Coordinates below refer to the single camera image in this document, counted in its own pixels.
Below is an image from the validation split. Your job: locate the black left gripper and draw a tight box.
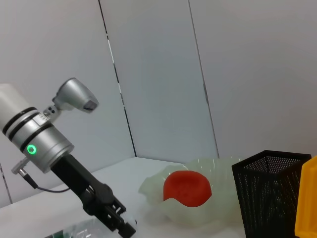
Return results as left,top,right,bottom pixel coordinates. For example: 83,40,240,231
51,153,137,238

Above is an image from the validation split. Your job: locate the clear bottle with green label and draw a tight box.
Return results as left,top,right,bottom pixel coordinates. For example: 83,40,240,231
49,215,139,238

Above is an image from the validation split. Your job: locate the red-orange fruit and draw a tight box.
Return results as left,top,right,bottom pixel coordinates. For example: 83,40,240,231
162,170,212,208

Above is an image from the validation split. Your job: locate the pale green glass fruit plate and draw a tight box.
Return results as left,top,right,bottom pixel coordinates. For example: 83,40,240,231
138,156,242,228

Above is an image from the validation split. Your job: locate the black mesh pen holder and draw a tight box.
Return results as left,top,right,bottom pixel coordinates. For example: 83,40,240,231
231,150,312,238

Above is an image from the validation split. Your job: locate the yellow plastic bin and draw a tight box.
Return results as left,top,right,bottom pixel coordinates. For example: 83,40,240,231
294,155,317,238

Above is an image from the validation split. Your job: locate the left arm grey cable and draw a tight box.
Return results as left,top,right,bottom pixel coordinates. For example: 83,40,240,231
11,160,71,193

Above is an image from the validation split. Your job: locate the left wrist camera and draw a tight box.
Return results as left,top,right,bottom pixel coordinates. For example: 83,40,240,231
52,77,100,114

